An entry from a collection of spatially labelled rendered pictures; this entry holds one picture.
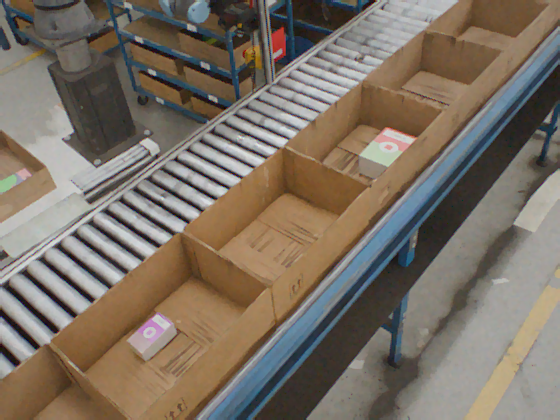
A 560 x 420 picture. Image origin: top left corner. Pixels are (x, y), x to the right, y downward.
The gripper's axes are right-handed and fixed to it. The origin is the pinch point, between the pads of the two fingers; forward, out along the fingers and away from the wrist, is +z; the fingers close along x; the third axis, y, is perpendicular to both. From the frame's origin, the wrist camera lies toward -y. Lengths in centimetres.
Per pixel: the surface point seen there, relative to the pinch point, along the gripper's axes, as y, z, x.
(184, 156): 12, 22, 55
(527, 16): -46, 74, -59
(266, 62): 5.0, 12.5, 2.1
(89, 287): 1, 39, 114
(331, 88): 2.5, 38.1, -9.6
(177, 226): 0, 42, 81
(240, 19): -11.8, -0.9, 10.0
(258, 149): 2, 39, 36
